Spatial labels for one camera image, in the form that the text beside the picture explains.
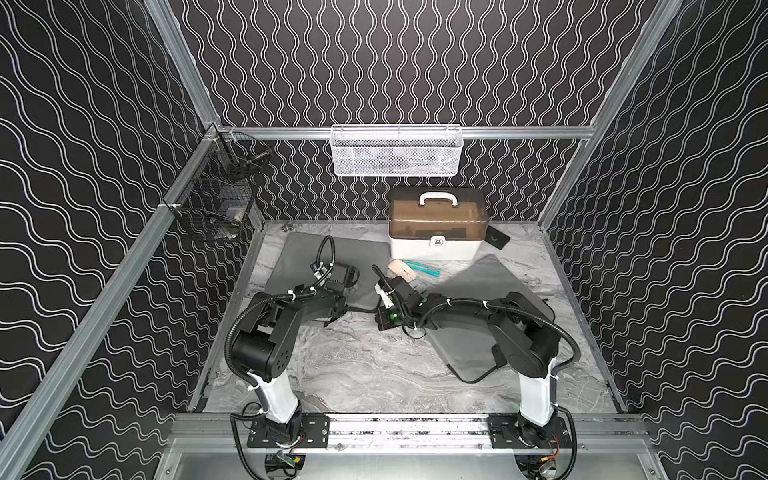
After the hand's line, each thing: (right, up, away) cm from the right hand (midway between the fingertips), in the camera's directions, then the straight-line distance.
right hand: (375, 319), depth 92 cm
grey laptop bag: (-28, +21, +14) cm, 38 cm away
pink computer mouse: (+9, +15, +11) cm, 20 cm away
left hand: (-11, +10, +6) cm, 16 cm away
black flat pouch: (+45, +26, +20) cm, 56 cm away
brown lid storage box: (+22, +31, +16) cm, 42 cm away
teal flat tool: (+21, +14, +14) cm, 28 cm away
